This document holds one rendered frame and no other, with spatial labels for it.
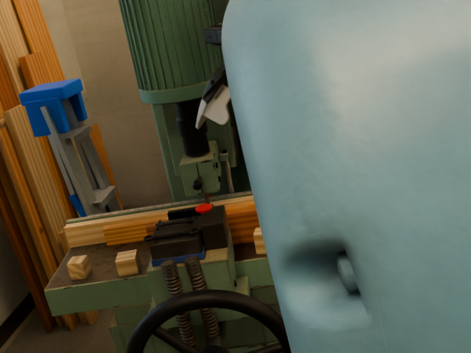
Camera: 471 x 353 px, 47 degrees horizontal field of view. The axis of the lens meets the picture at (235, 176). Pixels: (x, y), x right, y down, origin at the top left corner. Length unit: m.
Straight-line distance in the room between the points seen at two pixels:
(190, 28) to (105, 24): 2.66
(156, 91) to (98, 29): 2.67
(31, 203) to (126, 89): 1.40
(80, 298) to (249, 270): 0.33
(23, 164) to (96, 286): 1.45
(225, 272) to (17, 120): 1.69
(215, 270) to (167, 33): 0.42
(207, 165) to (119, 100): 2.66
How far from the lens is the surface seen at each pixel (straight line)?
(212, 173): 1.08
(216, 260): 0.92
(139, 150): 3.77
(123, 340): 1.15
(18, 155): 2.48
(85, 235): 1.25
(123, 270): 1.07
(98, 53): 3.70
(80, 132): 1.96
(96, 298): 1.11
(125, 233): 1.20
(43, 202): 2.52
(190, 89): 1.00
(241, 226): 1.08
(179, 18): 1.00
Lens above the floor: 1.39
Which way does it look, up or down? 20 degrees down
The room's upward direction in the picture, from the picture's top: 10 degrees counter-clockwise
